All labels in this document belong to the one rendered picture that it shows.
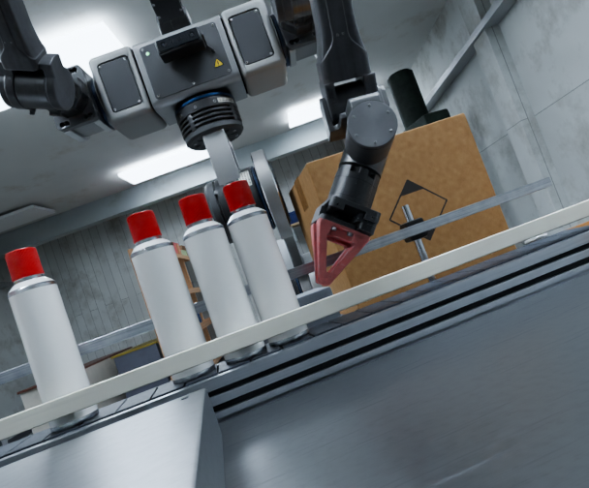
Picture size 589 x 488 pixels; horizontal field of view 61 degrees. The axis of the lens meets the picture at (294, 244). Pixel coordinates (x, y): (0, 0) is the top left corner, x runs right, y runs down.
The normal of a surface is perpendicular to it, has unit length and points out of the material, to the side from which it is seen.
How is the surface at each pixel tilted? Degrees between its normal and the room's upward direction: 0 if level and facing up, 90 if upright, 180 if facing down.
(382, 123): 82
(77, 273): 90
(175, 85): 90
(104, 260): 90
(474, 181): 90
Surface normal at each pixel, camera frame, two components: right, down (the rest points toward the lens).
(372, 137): -0.06, -0.19
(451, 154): 0.14, -0.11
